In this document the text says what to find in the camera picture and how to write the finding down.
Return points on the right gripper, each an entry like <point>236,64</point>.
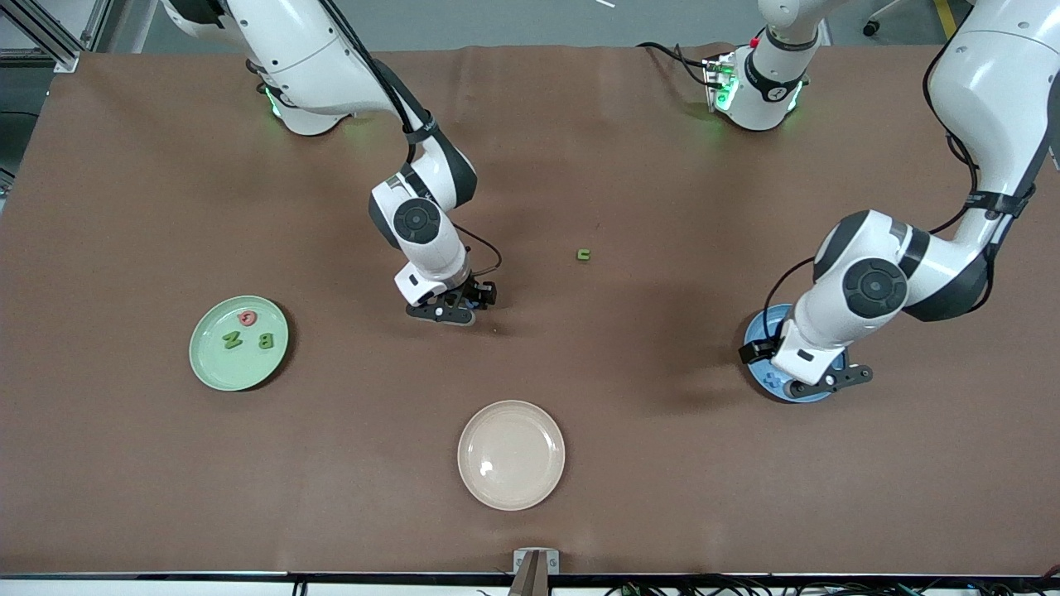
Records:
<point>477,292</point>

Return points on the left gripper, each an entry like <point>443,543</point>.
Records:
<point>749,353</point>

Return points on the small blue letter t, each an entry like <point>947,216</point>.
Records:
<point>774,379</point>

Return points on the green letter B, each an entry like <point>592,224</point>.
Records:
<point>266,340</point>

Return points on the red letter G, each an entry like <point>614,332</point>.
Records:
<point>243,318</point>

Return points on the green letter N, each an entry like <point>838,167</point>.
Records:
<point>232,339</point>

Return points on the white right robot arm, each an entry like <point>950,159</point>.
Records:
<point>306,58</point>

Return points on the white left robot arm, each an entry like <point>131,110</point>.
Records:
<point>994,83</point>

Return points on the blue plate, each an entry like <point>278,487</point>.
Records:
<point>755,377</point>

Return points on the beige plate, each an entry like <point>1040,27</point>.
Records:
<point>511,455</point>

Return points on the green plate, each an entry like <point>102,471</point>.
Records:
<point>207,368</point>

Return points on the silver base connector panel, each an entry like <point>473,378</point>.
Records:
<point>716,83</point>

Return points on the office chair base leg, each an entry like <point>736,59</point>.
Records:
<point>869,29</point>

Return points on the brown table mat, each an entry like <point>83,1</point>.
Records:
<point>166,497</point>

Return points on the metal camera post bracket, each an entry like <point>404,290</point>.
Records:
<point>534,579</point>

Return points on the aluminium frame profile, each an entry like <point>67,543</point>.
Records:
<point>62,56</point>

